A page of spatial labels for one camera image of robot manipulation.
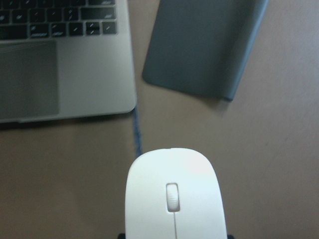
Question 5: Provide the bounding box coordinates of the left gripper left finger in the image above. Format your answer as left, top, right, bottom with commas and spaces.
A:
117, 234, 126, 239

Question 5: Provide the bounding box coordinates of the white computer mouse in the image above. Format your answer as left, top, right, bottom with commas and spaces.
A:
125, 148, 227, 239

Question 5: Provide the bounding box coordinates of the grey laptop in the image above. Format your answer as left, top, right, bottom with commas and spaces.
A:
0, 0, 137, 123

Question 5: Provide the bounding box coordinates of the black mouse pad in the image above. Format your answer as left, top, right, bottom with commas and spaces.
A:
143, 0, 268, 101

